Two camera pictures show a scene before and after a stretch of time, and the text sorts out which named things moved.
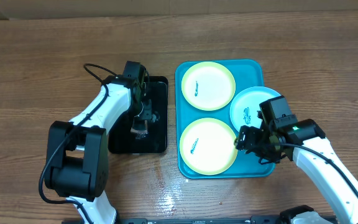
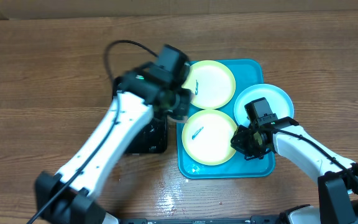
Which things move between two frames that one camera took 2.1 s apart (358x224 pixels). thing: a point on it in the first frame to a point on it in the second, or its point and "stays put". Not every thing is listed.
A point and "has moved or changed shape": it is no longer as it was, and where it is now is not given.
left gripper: [148, 114] to [188, 98]
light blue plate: [245, 104] has moved or changed shape
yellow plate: [208, 86] stays put
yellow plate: [207, 146] has moved or changed shape
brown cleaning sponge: [141, 134] to [171, 121]
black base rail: [253, 219] stays put
